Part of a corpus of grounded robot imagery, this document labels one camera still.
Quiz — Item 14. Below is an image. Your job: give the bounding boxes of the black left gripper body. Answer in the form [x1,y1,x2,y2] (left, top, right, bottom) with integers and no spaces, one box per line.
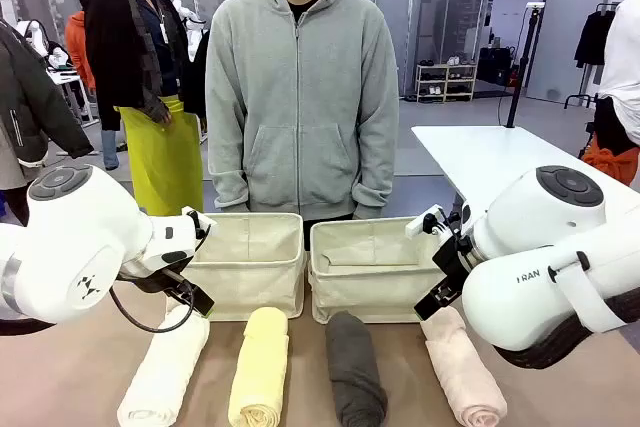
[117,266,202,299]

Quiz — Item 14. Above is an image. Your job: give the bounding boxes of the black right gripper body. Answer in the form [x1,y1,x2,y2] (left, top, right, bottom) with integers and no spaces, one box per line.
[431,234,477,294]

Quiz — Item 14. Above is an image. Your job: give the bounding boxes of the yellow towel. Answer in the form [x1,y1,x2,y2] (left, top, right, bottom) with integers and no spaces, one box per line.
[227,306,291,427]

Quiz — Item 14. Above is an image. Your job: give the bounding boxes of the dark grey towel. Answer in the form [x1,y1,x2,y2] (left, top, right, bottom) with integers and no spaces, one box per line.
[324,310,390,427]

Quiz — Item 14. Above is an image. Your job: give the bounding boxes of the person's right forearm grey sleeve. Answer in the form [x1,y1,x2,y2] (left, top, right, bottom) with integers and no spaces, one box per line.
[205,106,252,212]

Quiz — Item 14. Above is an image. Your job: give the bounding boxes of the person's left forearm grey sleeve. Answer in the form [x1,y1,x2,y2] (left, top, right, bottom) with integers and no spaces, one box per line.
[349,106,400,209]

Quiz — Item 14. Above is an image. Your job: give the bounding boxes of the cream fabric basket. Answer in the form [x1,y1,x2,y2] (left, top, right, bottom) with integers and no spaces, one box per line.
[308,216,454,325]
[182,212,307,323]

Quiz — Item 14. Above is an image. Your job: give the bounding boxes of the pink rolled towel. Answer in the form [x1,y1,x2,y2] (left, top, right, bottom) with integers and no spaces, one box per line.
[419,306,509,427]

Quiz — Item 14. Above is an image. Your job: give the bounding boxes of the white rolled towel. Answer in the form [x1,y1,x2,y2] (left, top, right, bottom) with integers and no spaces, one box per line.
[116,302,212,427]

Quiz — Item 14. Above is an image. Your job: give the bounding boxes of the person in yellow-green skirt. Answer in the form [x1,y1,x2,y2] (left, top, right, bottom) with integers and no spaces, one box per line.
[84,0,209,219]

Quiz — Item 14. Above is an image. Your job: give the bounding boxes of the white side table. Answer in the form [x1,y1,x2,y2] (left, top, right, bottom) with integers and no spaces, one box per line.
[410,124,640,259]

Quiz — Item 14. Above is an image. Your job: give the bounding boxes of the wooden shoe rack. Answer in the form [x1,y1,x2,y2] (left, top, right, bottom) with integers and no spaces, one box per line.
[415,62,478,105]

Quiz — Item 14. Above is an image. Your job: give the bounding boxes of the orange garment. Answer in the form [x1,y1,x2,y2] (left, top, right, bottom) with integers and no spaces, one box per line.
[582,144,640,187]

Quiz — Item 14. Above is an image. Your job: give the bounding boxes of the black equipment case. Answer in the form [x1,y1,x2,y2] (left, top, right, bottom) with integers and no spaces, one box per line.
[476,46,517,86]

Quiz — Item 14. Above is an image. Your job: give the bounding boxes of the black tripod pole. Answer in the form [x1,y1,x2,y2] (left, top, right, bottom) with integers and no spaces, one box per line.
[504,2,547,130]

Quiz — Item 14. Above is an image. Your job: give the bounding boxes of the black clothes rack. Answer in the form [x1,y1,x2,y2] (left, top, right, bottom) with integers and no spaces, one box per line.
[563,1,621,111]

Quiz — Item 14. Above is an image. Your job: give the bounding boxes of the person in dark puffer jacket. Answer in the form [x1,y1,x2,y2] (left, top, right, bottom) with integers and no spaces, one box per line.
[0,18,96,227]

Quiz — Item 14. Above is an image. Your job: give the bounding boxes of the white office desk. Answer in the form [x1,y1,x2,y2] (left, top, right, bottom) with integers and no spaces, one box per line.
[45,66,102,129]

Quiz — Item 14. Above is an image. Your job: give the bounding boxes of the person in grey hoodie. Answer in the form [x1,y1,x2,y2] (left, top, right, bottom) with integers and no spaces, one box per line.
[204,0,401,251]

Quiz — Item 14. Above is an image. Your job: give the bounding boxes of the person in orange hoodie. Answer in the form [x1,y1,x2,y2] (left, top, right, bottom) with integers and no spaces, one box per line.
[64,0,122,172]

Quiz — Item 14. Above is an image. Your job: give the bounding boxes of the white humanoid robot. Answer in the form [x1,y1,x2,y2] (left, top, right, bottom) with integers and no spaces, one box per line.
[13,19,71,71]
[175,0,210,71]

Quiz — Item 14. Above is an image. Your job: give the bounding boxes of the black hanging garment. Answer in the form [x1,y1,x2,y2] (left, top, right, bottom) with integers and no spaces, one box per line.
[573,9,619,69]

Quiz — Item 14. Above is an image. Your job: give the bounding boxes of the person in white top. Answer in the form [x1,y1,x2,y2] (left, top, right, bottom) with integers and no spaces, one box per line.
[582,0,640,158]

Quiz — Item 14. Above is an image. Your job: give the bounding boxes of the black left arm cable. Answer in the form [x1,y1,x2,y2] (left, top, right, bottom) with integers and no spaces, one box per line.
[108,274,197,334]

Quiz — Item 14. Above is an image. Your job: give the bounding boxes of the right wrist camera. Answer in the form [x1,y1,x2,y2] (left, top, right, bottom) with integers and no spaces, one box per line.
[405,203,462,248]

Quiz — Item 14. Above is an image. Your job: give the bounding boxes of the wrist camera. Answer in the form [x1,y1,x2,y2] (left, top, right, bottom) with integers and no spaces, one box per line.
[181,205,218,249]
[405,203,462,248]

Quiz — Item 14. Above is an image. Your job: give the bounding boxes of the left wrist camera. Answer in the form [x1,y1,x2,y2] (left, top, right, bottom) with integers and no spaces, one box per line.
[181,205,218,249]

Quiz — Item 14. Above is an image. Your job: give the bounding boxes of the black braided cable sleeve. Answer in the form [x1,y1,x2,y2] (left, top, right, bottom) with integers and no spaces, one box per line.
[493,286,640,371]

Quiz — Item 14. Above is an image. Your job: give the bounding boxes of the white arm strap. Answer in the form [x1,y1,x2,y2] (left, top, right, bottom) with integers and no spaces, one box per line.
[547,250,622,334]

